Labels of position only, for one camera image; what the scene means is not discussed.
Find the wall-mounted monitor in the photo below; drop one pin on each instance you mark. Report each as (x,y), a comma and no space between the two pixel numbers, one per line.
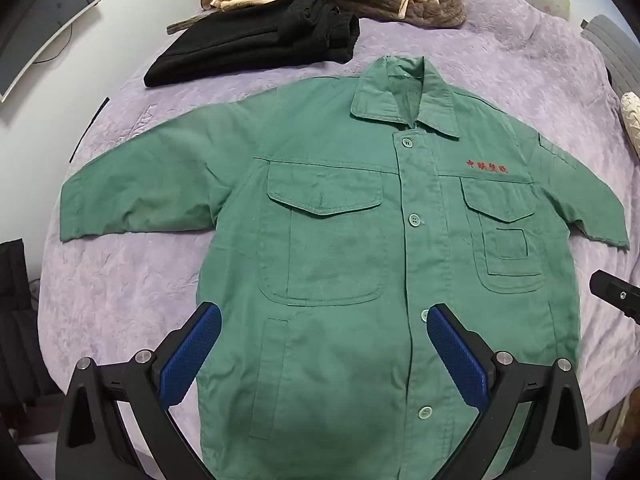
(28,27)

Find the purple embossed bed blanket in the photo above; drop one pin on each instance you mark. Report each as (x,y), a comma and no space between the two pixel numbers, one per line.
(107,296)

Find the black folded garment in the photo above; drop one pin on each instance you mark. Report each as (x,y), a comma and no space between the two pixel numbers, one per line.
(281,33)

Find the brown fuzzy garment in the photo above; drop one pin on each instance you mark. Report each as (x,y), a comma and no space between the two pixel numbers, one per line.
(427,15)

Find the grey quilted cushion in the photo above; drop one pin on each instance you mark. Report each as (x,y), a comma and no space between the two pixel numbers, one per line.
(620,53)

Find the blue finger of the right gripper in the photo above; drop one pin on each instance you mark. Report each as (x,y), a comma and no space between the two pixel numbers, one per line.
(616,292)

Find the cream knitted pillow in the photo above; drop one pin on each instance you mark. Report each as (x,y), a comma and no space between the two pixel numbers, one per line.
(630,110)

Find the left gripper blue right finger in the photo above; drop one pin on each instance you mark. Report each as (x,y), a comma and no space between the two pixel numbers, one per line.
(554,440)

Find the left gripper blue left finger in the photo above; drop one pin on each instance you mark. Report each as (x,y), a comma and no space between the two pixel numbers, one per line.
(93,441)

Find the green button-up shirt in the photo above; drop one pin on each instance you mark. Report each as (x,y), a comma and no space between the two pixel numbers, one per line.
(343,208)

